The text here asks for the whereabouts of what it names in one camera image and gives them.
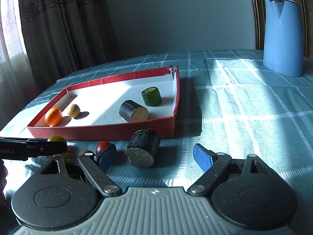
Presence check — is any brown kiwi fruit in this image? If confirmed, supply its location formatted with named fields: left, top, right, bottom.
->
left=79, top=150, right=94, bottom=156

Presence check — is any sheer white curtain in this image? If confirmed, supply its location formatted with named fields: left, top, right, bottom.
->
left=0, top=0, right=38, bottom=128

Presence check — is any brown patterned curtain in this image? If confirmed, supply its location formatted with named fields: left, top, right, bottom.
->
left=19, top=0, right=119, bottom=91

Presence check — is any red shallow cardboard box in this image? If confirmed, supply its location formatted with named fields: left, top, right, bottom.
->
left=27, top=66, right=180, bottom=141

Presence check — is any green tomato with stem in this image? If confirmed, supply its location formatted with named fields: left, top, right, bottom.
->
left=61, top=153, right=77, bottom=164

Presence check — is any blue kettle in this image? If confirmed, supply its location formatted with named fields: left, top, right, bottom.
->
left=263, top=2, right=304, bottom=77

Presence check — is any teal plaid tablecloth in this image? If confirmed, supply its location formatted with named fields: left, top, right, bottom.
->
left=1, top=49, right=312, bottom=234

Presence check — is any hand holding left gripper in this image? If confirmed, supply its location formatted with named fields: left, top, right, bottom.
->
left=0, top=159, right=8, bottom=209

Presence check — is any small tan longan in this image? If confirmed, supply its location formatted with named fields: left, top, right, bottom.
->
left=67, top=104, right=81, bottom=118

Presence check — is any orange tangerine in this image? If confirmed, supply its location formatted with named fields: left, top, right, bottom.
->
left=45, top=107, right=63, bottom=127

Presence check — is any green cucumber piece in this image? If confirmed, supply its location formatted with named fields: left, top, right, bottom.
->
left=141, top=87, right=162, bottom=107

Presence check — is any red cherry tomato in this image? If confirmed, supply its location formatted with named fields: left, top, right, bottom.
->
left=95, top=141, right=111, bottom=154

